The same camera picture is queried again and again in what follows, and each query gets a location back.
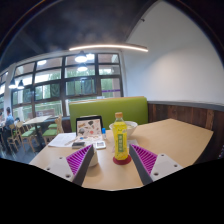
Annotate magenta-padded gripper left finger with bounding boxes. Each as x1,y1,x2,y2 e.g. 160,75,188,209
44,143,95,187

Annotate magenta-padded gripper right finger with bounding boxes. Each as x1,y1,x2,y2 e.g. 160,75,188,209
128,143,184,187

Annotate yellow drink bottle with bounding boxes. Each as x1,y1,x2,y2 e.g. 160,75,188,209
112,111,130,161

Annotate white paper sheet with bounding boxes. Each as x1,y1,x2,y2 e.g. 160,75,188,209
48,132,78,148

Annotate small dark box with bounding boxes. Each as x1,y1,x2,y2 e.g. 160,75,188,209
71,141,86,150

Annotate colourful printed sheet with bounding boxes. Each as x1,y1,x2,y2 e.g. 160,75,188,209
76,133,103,143

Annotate wooden chairs with green seats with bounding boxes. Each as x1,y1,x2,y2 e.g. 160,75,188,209
6,114,64,153

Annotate small white device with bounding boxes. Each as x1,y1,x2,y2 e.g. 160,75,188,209
94,140,107,150

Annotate white bowl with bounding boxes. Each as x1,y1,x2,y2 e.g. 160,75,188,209
108,120,139,138

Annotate black framed picture stand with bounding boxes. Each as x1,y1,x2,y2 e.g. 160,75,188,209
75,115,104,137

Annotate wooden dining table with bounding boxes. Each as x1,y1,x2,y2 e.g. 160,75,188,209
22,115,51,141

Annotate person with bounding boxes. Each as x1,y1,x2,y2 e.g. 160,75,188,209
1,106,16,136

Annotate green upholstered bench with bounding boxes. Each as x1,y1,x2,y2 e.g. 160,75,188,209
68,96,149,131

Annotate pendant ceiling lamps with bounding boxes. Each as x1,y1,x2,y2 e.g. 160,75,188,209
8,50,89,90

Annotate long curved linear light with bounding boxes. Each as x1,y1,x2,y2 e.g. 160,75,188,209
68,43,149,53

